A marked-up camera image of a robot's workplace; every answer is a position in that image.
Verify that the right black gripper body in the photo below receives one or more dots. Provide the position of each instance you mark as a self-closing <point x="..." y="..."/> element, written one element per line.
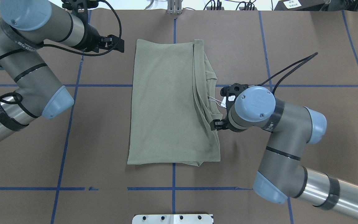
<point x="218" y="124"/>

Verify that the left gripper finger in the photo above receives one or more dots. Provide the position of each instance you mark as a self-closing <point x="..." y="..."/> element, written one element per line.
<point x="120" y="47"/>
<point x="110" y="39"/>

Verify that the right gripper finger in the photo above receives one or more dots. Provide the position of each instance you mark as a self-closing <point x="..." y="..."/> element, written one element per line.
<point x="217" y="122"/>
<point x="216" y="127"/>

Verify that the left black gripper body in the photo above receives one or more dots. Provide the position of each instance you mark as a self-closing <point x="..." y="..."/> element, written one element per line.
<point x="92" y="36"/>

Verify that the olive green long-sleeve shirt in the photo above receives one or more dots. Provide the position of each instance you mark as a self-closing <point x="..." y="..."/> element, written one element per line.
<point x="172" y="105"/>

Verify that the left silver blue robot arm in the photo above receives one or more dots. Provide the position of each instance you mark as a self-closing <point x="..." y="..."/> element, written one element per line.
<point x="29" y="25"/>

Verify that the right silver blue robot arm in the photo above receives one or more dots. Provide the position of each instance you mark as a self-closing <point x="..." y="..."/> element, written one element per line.
<point x="280" y="175"/>

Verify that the white paper hang tag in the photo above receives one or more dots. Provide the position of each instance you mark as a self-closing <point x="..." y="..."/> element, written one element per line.
<point x="219" y="103"/>

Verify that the brown paper table cover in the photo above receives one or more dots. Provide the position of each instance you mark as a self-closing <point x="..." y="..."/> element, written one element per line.
<point x="72" y="169"/>

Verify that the black box with label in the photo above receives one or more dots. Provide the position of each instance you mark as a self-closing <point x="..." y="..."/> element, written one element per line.
<point x="301" y="5"/>

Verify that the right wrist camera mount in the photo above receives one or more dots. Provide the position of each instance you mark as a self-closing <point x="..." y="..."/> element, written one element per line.
<point x="231" y="93"/>

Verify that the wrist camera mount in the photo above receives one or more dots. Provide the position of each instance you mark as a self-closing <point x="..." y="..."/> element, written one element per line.
<point x="74" y="5"/>
<point x="231" y="93"/>

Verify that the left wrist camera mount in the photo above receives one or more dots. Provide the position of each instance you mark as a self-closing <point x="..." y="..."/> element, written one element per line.
<point x="74" y="5"/>

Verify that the aluminium frame post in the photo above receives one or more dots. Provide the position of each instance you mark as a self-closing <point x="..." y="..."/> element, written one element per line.
<point x="174" y="7"/>

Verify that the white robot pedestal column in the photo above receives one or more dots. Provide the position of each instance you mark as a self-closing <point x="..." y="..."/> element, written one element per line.
<point x="173" y="219"/>

